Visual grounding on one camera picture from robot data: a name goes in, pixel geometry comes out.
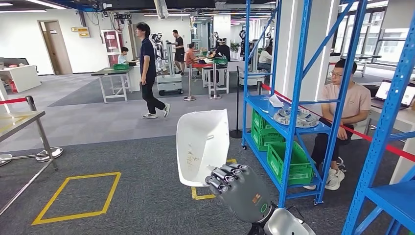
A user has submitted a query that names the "yellow wall sign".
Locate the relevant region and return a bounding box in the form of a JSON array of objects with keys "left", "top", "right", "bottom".
[{"left": 70, "top": 26, "right": 91, "bottom": 39}]

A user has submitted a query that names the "white humanoid robot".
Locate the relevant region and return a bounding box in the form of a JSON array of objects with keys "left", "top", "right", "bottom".
[{"left": 149, "top": 32, "right": 166, "bottom": 74}]

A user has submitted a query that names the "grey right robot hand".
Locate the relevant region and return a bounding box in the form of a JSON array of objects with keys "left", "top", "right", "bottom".
[{"left": 204, "top": 163, "right": 273, "bottom": 224}]

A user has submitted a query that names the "open laptop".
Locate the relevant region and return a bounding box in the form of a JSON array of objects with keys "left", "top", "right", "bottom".
[{"left": 371, "top": 79, "right": 415, "bottom": 110}]

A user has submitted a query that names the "white plastic shell part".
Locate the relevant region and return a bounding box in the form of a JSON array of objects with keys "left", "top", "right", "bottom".
[{"left": 176, "top": 109, "right": 230, "bottom": 188}]

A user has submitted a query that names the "black pole stand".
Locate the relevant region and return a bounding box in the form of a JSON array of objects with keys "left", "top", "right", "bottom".
[{"left": 229, "top": 66, "right": 244, "bottom": 140}]

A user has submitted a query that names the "small white plastic part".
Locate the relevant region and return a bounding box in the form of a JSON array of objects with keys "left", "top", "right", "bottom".
[{"left": 269, "top": 94, "right": 285, "bottom": 108}]

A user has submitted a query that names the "brown door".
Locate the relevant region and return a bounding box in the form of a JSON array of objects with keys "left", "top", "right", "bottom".
[{"left": 37, "top": 20, "right": 73, "bottom": 76}]

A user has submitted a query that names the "white lift cart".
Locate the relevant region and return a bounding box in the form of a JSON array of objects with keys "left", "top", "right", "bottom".
[{"left": 156, "top": 40, "right": 184, "bottom": 96}]

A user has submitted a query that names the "steel workbench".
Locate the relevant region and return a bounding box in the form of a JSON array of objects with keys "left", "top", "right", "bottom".
[{"left": 0, "top": 111, "right": 60, "bottom": 217}]

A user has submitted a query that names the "round grey metal part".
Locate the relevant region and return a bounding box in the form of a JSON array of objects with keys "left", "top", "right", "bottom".
[{"left": 273, "top": 107, "right": 320, "bottom": 129}]

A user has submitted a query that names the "dark top white table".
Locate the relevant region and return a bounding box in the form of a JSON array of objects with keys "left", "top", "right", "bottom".
[{"left": 91, "top": 66, "right": 140, "bottom": 104}]

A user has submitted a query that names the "chrome base stool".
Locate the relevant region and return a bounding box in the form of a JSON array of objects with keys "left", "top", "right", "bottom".
[{"left": 321, "top": 156, "right": 347, "bottom": 173}]

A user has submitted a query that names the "chrome barrier post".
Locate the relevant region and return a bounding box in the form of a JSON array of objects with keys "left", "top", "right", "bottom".
[
  {"left": 0, "top": 153, "right": 14, "bottom": 167},
  {"left": 25, "top": 95, "right": 64, "bottom": 163},
  {"left": 184, "top": 64, "right": 197, "bottom": 102},
  {"left": 208, "top": 63, "right": 223, "bottom": 100}
]

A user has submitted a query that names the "red white cabinet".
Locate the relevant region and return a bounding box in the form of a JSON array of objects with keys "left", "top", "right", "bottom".
[{"left": 100, "top": 29, "right": 123, "bottom": 68}]

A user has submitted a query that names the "white desk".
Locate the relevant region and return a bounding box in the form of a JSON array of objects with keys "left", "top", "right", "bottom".
[
  {"left": 351, "top": 105, "right": 415, "bottom": 186},
  {"left": 0, "top": 65, "right": 42, "bottom": 94}
]

